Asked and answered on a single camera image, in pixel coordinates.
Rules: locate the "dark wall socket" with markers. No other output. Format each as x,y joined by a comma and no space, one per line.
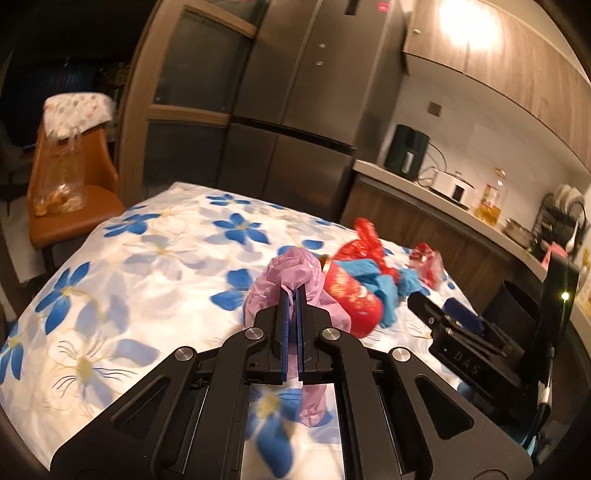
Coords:
434,108

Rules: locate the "blue floral tablecloth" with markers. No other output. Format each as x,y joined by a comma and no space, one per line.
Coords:
138,277

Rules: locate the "white rice cooker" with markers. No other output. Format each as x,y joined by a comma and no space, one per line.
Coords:
455,189

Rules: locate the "pink utensil holder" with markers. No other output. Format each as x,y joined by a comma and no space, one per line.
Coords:
551,254

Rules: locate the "dotted white cloth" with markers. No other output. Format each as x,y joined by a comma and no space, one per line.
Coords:
78,110

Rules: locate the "pink plastic bag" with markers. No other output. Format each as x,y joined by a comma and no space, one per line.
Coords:
277,277

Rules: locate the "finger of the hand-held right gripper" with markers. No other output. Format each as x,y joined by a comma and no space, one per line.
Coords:
461,314
427,310

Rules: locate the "red and white plastic bag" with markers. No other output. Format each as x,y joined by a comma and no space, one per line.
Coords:
427,264

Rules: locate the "wooden upper cabinet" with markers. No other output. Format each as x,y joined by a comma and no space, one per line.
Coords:
508,55

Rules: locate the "grey refrigerator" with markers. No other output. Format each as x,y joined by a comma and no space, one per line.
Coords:
300,115

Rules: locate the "steel bowl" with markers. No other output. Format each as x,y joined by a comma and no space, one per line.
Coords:
519,230

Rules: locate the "clear plastic bag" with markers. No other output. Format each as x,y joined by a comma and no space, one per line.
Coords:
57,184

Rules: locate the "black air fryer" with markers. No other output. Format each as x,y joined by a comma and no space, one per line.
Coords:
406,152

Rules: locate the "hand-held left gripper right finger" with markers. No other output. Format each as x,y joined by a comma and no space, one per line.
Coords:
301,332

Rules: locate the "cooking oil bottle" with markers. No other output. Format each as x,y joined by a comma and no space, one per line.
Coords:
491,203

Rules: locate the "black dish rack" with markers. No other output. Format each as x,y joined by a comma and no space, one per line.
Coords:
549,221

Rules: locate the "blue plastic bag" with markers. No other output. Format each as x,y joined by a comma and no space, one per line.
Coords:
378,282

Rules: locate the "white kitchen countertop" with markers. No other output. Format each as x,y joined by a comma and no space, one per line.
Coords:
369,167

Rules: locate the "orange chair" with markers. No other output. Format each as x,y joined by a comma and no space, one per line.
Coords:
97,203

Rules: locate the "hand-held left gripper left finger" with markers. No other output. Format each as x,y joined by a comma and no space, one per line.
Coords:
286,332

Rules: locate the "white plate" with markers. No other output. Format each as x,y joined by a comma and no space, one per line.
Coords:
568,196

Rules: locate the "wooden glass door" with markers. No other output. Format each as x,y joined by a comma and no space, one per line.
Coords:
194,78

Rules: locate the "black trash bin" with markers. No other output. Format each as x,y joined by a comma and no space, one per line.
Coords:
512,300

